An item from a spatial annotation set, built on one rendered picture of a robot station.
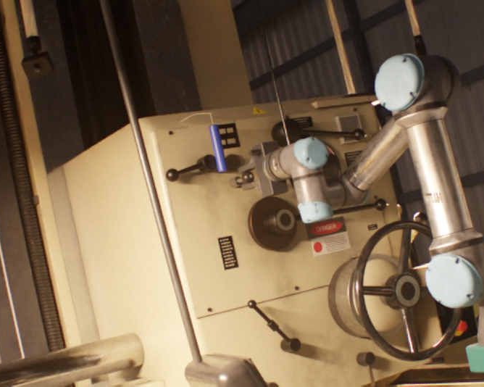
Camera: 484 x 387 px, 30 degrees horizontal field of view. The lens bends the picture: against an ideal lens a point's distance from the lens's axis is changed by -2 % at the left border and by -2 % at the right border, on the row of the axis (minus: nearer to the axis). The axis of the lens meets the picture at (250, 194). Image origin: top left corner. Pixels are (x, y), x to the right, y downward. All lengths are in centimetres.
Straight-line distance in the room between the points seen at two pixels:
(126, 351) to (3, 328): 43
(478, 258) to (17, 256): 152
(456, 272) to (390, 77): 42
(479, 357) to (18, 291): 146
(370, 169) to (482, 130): 1015
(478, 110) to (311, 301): 989
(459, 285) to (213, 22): 177
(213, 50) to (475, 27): 906
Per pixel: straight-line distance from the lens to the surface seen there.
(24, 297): 289
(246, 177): 238
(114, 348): 262
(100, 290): 286
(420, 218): 277
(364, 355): 259
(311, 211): 214
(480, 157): 1234
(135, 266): 259
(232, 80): 334
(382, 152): 215
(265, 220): 245
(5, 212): 290
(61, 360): 257
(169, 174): 233
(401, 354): 242
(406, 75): 191
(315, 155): 213
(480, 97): 1223
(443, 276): 190
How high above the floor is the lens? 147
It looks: 4 degrees up
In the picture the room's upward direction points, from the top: 13 degrees counter-clockwise
